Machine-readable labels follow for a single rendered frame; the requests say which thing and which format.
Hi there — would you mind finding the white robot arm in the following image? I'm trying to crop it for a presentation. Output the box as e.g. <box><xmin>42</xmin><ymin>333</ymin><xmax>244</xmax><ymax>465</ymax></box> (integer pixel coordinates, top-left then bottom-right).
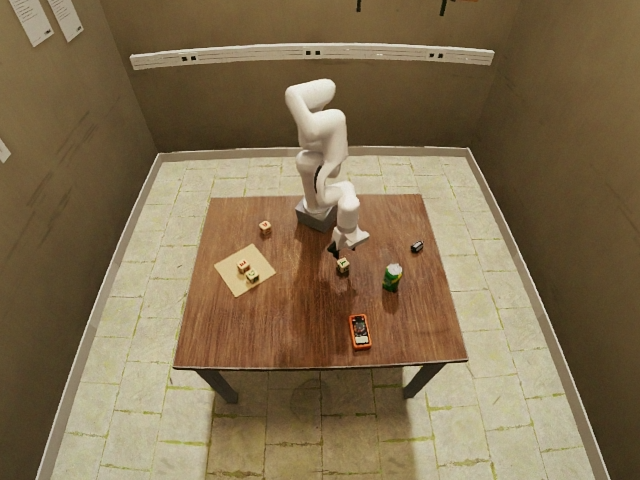
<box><xmin>285</xmin><ymin>79</ymin><xmax>370</xmax><ymax>250</ymax></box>

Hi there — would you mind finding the tan square mat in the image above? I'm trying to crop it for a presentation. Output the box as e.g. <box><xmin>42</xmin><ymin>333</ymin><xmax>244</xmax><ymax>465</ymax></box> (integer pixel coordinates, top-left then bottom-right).
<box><xmin>215</xmin><ymin>243</ymin><xmax>276</xmax><ymax>298</ymax></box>

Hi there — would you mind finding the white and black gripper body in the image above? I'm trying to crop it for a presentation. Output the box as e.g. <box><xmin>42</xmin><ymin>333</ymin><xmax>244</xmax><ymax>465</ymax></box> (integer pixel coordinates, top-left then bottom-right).
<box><xmin>331</xmin><ymin>226</ymin><xmax>348</xmax><ymax>250</ymax></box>

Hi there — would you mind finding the green drink can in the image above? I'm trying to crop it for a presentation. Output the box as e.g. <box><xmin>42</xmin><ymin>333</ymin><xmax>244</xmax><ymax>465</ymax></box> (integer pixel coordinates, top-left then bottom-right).
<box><xmin>382</xmin><ymin>263</ymin><xmax>402</xmax><ymax>291</ymax></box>

